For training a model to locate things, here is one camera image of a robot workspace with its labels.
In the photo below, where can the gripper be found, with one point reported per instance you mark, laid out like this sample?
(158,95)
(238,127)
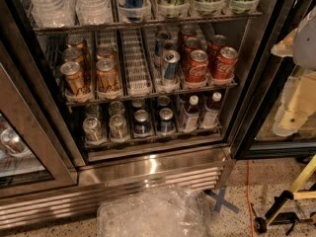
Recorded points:
(306,43)

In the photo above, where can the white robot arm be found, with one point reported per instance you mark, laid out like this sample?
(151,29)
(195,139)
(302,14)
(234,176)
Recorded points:
(304,42)

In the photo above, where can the front right red cola can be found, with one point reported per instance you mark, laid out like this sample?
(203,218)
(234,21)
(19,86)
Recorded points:
(224,63)

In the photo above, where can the red cola can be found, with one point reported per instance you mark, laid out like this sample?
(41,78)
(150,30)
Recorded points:
(215,44)
(196,66)
(186,32)
(189,45)
(224,63)

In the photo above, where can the right glass fridge door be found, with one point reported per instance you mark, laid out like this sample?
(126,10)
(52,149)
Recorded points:
(275,115)

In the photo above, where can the back right red cola can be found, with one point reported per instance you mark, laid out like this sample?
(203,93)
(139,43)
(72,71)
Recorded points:
(215,44)

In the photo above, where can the front left red cola can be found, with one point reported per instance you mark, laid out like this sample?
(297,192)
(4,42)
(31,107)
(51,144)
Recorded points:
(196,66)

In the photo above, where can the middle left red cola can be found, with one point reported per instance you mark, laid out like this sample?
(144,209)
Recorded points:
(189,45)

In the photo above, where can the back left red cola can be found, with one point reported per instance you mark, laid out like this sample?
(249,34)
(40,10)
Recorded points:
(186,32)

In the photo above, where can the front blue silver can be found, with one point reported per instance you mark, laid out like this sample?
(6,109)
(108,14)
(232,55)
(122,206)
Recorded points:
(169,66)

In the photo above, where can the blue silver can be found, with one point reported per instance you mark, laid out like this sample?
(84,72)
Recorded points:
(169,44)
(159,38)
(169,66)

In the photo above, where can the middle blue silver can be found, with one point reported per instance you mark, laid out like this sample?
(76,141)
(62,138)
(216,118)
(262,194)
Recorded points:
(169,44)

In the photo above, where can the back blue silver can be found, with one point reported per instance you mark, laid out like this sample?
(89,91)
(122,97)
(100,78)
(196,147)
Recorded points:
(159,38)

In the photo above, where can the back right blue pepsi can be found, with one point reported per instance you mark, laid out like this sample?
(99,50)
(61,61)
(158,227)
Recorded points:
(162,102)

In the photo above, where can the blue pepsi can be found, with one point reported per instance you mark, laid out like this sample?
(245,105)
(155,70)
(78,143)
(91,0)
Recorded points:
(162,102)
(165,123)
(138,104)
(141,122)

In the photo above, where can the front right blue pepsi can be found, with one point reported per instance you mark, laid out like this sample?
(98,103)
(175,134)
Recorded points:
(165,123)

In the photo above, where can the steel fridge base grille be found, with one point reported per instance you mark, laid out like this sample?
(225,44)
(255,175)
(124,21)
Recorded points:
(204,168)

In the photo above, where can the empty white can tray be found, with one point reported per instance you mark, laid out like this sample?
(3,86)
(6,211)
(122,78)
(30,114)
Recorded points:
(137,74)

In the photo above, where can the back left blue pepsi can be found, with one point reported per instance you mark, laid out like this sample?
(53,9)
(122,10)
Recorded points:
(138,104)

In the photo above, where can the front left blue pepsi can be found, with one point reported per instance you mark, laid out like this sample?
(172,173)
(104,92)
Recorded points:
(141,122)

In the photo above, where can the back second-row orange can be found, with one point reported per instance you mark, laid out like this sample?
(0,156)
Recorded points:
(105,52)

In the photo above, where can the second-row orange can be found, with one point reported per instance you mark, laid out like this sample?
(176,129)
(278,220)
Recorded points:
(105,52)
(107,76)

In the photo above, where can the front second-row orange can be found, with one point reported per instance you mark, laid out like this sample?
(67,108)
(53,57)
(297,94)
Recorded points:
(107,76)

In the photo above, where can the back left silver can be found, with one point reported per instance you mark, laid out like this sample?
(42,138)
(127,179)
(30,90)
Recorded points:
(93,110)

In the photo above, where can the front left silver can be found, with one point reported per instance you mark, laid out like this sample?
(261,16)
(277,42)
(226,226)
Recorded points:
(92,128)

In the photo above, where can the right white-capped bottle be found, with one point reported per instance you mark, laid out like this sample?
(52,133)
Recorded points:
(210,111)

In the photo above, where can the white-capped bottle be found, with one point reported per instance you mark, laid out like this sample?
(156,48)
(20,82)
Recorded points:
(210,111)
(189,114)

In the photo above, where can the left white-capped bottle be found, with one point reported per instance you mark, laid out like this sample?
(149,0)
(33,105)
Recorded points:
(189,114)

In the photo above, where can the blue tape cross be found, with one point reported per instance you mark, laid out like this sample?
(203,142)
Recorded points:
(221,201)

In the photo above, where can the yellow black wheeled stand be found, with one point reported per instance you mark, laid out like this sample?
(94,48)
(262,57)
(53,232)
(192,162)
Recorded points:
(275,216)

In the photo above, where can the right clear water bottles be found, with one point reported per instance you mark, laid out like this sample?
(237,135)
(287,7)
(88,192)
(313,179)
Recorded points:
(94,12)

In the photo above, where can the clear water bottles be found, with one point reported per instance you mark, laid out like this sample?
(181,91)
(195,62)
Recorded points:
(94,12)
(54,13)

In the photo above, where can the clear plastic bin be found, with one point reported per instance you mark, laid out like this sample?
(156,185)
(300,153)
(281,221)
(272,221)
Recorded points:
(160,212)

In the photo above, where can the left clear water bottles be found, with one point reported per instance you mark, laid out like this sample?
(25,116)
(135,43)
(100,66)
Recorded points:
(54,13)

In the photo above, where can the middle wire shelf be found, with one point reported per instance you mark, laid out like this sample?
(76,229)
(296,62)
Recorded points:
(75,101)

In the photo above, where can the wire shelf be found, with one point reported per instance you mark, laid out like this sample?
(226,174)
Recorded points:
(75,101)
(143,24)

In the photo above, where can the top wire shelf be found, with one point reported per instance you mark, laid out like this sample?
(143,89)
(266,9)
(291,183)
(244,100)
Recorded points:
(143,24)

